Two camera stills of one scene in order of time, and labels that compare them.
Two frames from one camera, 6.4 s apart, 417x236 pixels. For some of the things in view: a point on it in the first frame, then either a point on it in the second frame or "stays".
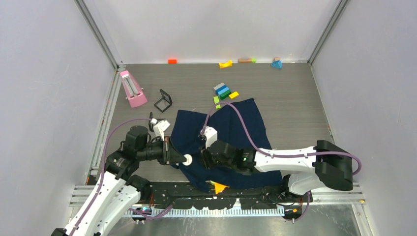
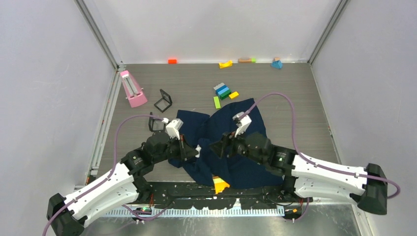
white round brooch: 189,159 to 198,149
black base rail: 179,195 stays
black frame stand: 164,103 stays
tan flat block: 245,61 stays
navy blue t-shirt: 185,133 stays
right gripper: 205,156 to 228,139
